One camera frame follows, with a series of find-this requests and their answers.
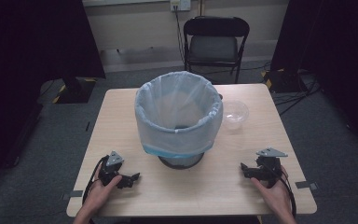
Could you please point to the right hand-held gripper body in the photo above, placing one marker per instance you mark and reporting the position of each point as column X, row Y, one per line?
column 268, row 166

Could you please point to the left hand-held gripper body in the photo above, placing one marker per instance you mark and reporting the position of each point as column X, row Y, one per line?
column 110, row 169

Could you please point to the person's left hand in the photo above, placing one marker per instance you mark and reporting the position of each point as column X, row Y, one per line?
column 101, row 194

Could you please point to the person's right hand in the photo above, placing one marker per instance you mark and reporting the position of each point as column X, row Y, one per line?
column 275, row 197

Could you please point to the grey tape strip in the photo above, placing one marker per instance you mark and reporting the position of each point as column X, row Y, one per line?
column 72, row 195
column 306, row 185

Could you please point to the black mesh trash bin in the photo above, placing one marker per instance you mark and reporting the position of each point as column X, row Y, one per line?
column 181, row 160

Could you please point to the clear plastic cup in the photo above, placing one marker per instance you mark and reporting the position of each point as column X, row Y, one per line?
column 235, row 113

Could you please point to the translucent white trash bag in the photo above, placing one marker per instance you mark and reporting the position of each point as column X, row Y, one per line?
column 178, row 115

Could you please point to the black stand base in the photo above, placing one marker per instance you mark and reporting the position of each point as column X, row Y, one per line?
column 284, row 81
column 74, row 91

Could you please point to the black folding chair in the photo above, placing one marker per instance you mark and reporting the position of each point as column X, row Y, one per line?
column 214, row 46

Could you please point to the white wall socket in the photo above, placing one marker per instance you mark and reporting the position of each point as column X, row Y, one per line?
column 180, row 4

